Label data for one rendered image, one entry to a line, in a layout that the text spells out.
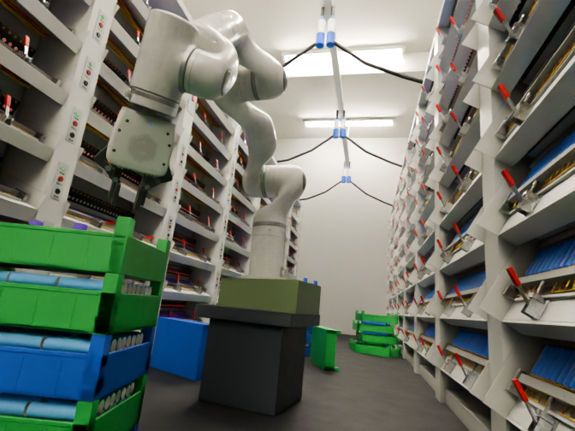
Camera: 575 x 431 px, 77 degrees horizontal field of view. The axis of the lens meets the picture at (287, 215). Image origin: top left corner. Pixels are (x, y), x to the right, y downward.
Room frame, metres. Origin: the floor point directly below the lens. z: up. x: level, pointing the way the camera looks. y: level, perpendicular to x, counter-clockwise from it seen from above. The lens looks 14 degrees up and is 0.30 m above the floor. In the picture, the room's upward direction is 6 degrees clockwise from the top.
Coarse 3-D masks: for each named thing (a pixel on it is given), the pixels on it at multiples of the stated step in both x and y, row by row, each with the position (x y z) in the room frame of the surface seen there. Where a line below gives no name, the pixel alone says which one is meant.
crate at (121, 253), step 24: (120, 216) 0.50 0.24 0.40; (0, 240) 0.50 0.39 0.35; (24, 240) 0.50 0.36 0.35; (48, 240) 0.50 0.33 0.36; (72, 240) 0.50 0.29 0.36; (96, 240) 0.50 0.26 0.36; (120, 240) 0.50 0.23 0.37; (168, 240) 0.68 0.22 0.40; (0, 264) 0.60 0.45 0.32; (24, 264) 0.50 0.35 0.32; (48, 264) 0.50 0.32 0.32; (72, 264) 0.50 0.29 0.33; (96, 264) 0.50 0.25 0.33; (120, 264) 0.50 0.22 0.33; (144, 264) 0.59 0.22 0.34
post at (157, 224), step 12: (180, 108) 1.79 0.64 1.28; (180, 120) 1.79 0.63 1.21; (192, 120) 1.86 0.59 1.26; (180, 144) 1.79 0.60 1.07; (180, 168) 1.83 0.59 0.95; (180, 180) 1.85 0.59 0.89; (168, 192) 1.78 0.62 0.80; (180, 192) 1.87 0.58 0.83; (144, 216) 1.81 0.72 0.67; (156, 216) 1.79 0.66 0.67; (168, 216) 1.80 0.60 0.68; (156, 228) 1.79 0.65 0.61
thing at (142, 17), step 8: (120, 0) 1.34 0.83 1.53; (128, 0) 1.34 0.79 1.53; (136, 0) 1.29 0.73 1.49; (120, 8) 1.42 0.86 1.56; (128, 8) 1.40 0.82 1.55; (136, 8) 1.31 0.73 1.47; (144, 8) 1.34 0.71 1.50; (128, 16) 1.43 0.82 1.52; (136, 16) 1.45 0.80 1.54; (144, 16) 1.36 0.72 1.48; (136, 24) 1.52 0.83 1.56; (144, 24) 1.48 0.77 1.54
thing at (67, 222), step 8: (80, 208) 1.47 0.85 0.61; (88, 208) 1.51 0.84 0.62; (64, 216) 1.22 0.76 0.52; (104, 216) 1.61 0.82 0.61; (64, 224) 1.21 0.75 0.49; (72, 224) 1.24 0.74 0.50; (88, 224) 1.33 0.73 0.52; (136, 224) 1.81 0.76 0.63; (112, 232) 1.46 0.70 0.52; (144, 232) 1.80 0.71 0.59; (152, 240) 1.78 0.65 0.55
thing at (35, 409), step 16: (128, 384) 0.66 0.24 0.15; (0, 400) 0.51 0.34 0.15; (16, 400) 0.52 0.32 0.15; (32, 400) 0.53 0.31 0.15; (48, 400) 0.53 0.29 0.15; (64, 400) 0.53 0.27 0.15; (112, 400) 0.59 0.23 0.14; (32, 416) 0.51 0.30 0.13; (48, 416) 0.51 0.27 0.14; (64, 416) 0.51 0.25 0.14; (96, 416) 0.55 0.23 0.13
